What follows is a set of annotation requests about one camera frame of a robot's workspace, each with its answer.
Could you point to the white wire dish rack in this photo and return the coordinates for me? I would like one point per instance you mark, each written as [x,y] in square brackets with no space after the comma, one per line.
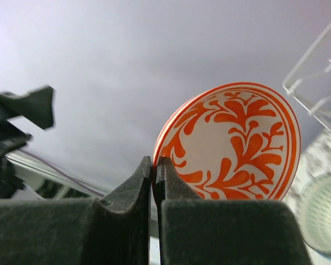
[309,81]

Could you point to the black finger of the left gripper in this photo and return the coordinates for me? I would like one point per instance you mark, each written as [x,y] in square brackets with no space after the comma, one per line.
[35,105]

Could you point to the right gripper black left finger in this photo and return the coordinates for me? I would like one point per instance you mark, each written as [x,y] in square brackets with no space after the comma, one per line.
[111,230]

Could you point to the orange floral bowl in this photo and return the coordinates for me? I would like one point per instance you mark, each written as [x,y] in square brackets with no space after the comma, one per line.
[237,141]

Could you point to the green patterned bowl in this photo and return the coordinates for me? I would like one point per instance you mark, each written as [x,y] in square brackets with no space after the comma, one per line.
[314,214]

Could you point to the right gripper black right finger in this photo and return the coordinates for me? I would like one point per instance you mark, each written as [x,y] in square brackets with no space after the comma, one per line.
[193,230]

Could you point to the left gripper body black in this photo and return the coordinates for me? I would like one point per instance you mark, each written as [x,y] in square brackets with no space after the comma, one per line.
[11,139]

